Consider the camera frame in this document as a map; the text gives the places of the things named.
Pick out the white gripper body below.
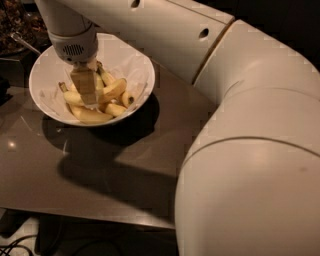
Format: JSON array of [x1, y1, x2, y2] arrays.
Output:
[[47, 21, 98, 65]]

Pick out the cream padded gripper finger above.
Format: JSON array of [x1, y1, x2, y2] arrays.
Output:
[[70, 63, 97, 107]]

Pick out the long top yellow banana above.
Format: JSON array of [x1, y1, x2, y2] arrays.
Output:
[[58, 78, 127, 106]]

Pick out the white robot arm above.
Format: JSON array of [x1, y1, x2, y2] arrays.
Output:
[[35, 0, 320, 256]]

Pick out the back right curved banana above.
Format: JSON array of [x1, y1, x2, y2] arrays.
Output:
[[97, 62, 134, 108]]

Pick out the white bowl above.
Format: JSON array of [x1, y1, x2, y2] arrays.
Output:
[[29, 33, 155, 127]]

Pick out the bottom front yellow banana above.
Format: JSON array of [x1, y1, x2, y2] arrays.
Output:
[[69, 105, 113, 124]]

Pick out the small right yellow banana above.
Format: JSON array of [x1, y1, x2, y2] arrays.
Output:
[[99, 103, 126, 117]]

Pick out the glass jar with snacks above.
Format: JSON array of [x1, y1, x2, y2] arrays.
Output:
[[0, 0, 50, 56]]

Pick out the metal spoon handle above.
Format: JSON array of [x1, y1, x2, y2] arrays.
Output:
[[10, 32, 41, 56]]

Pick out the black cables on floor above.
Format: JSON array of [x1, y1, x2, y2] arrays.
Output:
[[0, 233, 39, 256]]

